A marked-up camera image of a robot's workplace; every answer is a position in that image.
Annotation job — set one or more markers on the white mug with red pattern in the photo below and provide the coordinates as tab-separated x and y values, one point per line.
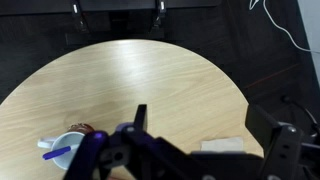
66	143

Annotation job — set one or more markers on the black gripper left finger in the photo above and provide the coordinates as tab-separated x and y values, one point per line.
141	116

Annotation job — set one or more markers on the blue marker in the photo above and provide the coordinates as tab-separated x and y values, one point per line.
56	153

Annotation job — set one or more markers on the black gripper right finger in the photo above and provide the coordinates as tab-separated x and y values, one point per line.
266	126

